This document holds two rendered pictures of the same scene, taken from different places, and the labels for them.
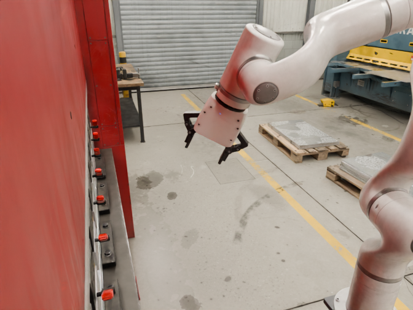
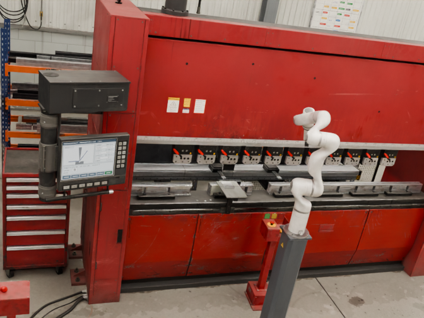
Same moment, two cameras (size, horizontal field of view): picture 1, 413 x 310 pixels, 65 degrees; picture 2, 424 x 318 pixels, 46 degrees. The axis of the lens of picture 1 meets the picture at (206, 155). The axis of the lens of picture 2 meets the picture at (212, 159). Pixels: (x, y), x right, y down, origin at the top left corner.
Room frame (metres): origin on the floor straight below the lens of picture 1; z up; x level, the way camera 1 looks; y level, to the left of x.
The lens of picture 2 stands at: (-0.19, -3.59, 2.82)
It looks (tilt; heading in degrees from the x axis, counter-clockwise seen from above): 23 degrees down; 86
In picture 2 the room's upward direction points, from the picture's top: 10 degrees clockwise
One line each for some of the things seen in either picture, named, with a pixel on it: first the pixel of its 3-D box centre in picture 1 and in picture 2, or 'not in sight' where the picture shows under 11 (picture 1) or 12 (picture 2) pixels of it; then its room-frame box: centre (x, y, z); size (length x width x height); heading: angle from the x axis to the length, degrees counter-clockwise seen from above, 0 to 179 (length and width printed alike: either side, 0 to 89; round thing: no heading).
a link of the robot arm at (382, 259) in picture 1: (396, 240); (301, 194); (0.67, -0.49, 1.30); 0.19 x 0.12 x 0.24; 3
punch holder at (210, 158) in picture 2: not in sight; (205, 152); (-0.02, 0.10, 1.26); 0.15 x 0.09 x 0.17; 19
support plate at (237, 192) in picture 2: not in sight; (231, 189); (0.24, 0.04, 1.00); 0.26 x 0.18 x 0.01; 109
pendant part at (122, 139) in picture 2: not in sight; (91, 159); (-0.77, -0.67, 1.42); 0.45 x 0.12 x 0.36; 33
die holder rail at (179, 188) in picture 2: not in sight; (161, 188); (-0.32, 0.00, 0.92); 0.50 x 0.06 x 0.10; 19
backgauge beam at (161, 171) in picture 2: not in sight; (253, 171); (0.48, 0.59, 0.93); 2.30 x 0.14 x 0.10; 19
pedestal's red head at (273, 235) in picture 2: not in sight; (275, 227); (0.66, -0.04, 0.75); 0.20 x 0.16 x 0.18; 14
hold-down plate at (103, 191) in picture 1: (102, 197); (363, 193); (1.55, 0.57, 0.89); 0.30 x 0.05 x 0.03; 19
